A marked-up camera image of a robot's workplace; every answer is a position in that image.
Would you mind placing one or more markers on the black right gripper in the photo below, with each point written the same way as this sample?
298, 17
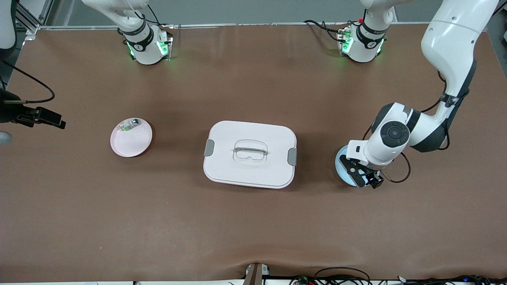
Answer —
8, 111

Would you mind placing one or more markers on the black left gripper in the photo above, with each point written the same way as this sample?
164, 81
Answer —
373, 176

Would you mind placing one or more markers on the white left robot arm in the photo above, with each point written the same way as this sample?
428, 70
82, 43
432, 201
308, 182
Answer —
451, 39

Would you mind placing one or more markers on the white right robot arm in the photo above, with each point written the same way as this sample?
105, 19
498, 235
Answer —
142, 39

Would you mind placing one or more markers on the white storage box grey latches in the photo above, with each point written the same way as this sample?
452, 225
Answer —
249, 174

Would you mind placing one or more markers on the light blue round plate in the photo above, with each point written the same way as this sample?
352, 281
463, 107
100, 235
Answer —
341, 168

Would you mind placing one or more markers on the pink round plate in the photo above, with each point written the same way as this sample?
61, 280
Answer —
132, 142

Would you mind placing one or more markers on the green white switch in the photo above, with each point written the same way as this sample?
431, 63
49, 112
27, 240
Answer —
128, 126

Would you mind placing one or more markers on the aluminium extrusion frame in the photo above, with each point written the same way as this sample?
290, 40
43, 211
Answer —
31, 18

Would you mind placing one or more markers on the aluminium table edge rail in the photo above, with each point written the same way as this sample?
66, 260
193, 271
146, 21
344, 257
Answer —
237, 25

